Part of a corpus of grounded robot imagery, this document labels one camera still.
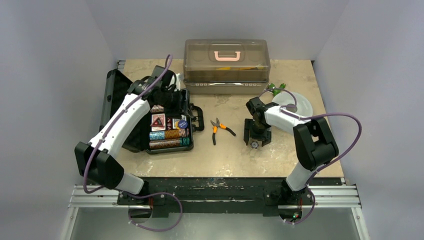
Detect black poker chip case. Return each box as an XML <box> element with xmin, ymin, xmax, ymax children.
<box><xmin>99</xmin><ymin>69</ymin><xmax>205</xmax><ymax>155</ymax></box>

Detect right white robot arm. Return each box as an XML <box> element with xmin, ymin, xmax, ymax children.
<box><xmin>243</xmin><ymin>97</ymin><xmax>339</xmax><ymax>204</ymax></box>

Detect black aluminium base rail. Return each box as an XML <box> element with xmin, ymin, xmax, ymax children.
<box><xmin>69</xmin><ymin>177</ymin><xmax>361</xmax><ymax>220</ymax></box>

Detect white filament spool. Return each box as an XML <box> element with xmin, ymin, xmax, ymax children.
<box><xmin>272</xmin><ymin>91</ymin><xmax>313</xmax><ymax>117</ymax></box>

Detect green toy figure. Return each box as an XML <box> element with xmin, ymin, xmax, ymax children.
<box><xmin>267</xmin><ymin>83</ymin><xmax>286</xmax><ymax>97</ymax></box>

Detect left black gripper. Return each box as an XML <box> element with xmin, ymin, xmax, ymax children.
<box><xmin>156</xmin><ymin>87</ymin><xmax>193</xmax><ymax>120</ymax></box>

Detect orange black pliers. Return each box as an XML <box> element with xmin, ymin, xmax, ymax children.
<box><xmin>210</xmin><ymin>118</ymin><xmax>237</xmax><ymax>146</ymax></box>

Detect translucent brown storage box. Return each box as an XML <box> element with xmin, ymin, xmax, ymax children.
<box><xmin>183</xmin><ymin>39</ymin><xmax>271</xmax><ymax>95</ymax></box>

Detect red playing card deck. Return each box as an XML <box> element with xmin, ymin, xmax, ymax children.
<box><xmin>151</xmin><ymin>113</ymin><xmax>167</xmax><ymax>132</ymax></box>

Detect grey poker chip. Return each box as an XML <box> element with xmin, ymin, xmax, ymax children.
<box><xmin>250</xmin><ymin>141</ymin><xmax>259</xmax><ymax>149</ymax></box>

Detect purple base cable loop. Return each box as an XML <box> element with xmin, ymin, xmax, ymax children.
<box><xmin>128</xmin><ymin>192</ymin><xmax>185</xmax><ymax>233</ymax></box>

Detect bottom chip row brown green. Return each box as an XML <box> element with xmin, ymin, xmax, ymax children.
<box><xmin>149</xmin><ymin>137</ymin><xmax>191</xmax><ymax>150</ymax></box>

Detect blue small blind button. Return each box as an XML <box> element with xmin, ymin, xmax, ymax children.
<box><xmin>177</xmin><ymin>119</ymin><xmax>188</xmax><ymax>130</ymax></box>

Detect all in triangle button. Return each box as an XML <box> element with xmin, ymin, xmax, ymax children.
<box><xmin>151</xmin><ymin>115</ymin><xmax>166</xmax><ymax>131</ymax></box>

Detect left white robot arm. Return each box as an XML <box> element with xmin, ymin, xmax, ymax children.
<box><xmin>74</xmin><ymin>64</ymin><xmax>178</xmax><ymax>205</ymax></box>

